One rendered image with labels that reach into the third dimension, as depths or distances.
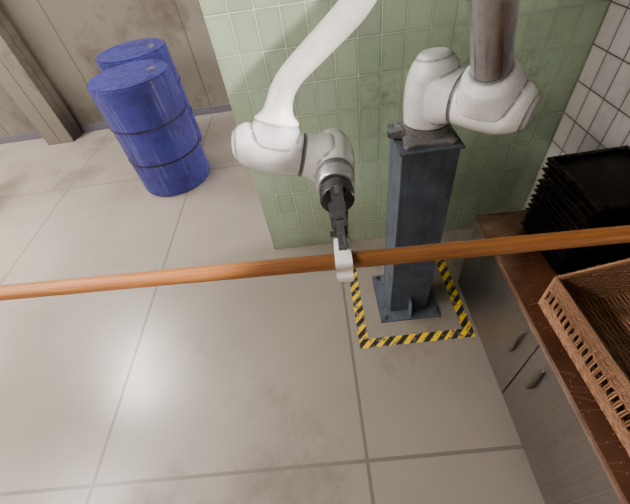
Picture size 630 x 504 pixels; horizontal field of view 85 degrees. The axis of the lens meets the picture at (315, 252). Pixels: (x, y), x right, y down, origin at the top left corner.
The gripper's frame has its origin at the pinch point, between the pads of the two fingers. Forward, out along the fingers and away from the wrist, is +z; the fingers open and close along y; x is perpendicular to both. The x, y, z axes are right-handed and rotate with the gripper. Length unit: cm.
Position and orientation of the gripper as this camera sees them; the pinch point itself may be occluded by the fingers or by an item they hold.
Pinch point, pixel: (343, 259)
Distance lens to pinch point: 62.3
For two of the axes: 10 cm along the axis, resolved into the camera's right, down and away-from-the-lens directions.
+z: 0.2, 7.4, -6.7
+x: -9.9, 1.0, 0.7
